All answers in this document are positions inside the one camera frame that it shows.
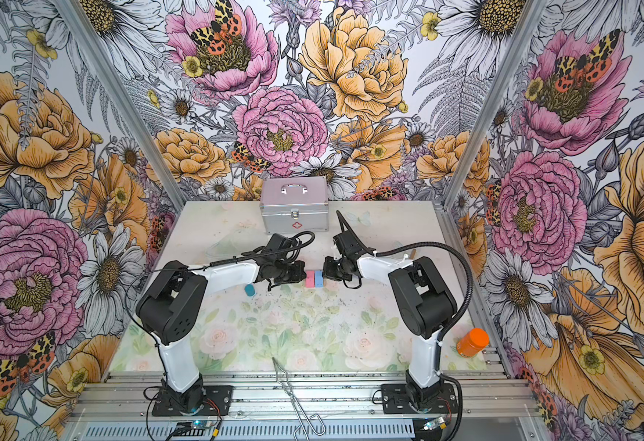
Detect blue rectangular block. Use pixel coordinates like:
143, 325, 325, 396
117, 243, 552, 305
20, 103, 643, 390
314, 270, 325, 288

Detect pink rectangular block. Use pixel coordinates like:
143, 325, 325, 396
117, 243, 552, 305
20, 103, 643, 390
305, 270, 316, 288

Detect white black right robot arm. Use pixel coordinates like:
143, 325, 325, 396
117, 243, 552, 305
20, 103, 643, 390
323, 211, 474, 415

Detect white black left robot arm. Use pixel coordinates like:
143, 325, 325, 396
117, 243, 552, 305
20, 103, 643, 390
136, 231, 316, 416

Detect teal rounded block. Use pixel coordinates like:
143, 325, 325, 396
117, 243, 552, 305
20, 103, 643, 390
245, 284, 257, 297

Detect silver aluminium case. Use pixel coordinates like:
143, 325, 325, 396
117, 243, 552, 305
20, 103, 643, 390
259, 176, 329, 234

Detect orange plastic bottle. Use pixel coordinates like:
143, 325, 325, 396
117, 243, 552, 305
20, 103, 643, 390
456, 327, 490, 358

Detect left green circuit board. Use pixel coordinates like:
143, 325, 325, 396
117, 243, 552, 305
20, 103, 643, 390
171, 420, 219, 437

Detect green circuit board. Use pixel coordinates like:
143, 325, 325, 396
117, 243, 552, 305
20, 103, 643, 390
423, 416, 447, 431
171, 420, 219, 437

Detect right green circuit board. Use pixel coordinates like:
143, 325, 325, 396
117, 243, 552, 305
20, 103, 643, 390
423, 416, 447, 431

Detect metal wire tongs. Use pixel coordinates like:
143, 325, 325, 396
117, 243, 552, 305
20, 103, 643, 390
271, 358, 327, 440

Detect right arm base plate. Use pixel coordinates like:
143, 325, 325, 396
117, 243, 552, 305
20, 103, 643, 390
381, 381, 460, 415

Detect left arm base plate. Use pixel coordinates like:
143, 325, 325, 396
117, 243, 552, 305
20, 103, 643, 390
152, 384, 233, 417

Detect aluminium rail frame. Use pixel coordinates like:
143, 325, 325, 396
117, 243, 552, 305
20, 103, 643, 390
73, 371, 539, 422

